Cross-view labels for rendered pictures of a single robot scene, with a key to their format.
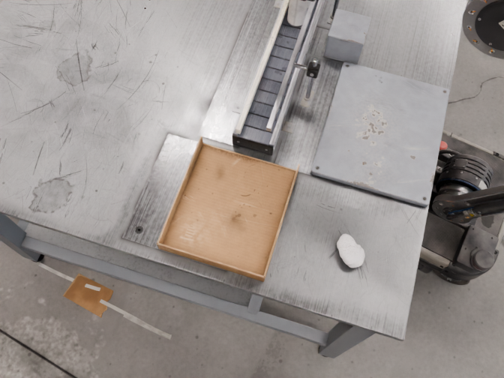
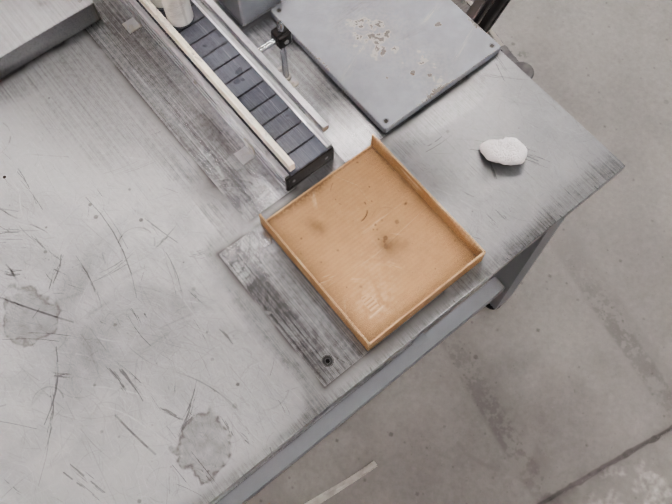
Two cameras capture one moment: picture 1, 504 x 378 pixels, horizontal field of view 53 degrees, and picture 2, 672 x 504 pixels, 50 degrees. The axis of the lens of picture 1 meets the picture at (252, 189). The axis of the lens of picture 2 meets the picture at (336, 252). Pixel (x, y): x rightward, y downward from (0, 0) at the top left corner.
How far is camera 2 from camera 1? 0.52 m
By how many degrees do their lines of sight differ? 20
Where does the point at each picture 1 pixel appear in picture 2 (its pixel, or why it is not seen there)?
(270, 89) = (255, 103)
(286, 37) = (196, 42)
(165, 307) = (331, 451)
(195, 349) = (403, 444)
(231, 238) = (408, 262)
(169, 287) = (330, 420)
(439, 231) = not seen: hidden behind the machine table
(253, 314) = (424, 343)
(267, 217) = (407, 209)
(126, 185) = (256, 343)
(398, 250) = (528, 108)
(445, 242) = not seen: hidden behind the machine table
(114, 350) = not seen: outside the picture
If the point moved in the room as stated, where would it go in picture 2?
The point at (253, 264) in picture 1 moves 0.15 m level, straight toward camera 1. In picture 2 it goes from (455, 257) to (527, 309)
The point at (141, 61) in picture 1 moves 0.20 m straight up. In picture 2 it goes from (85, 227) to (42, 174)
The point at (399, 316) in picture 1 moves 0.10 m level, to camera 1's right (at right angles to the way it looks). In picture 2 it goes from (598, 153) to (624, 116)
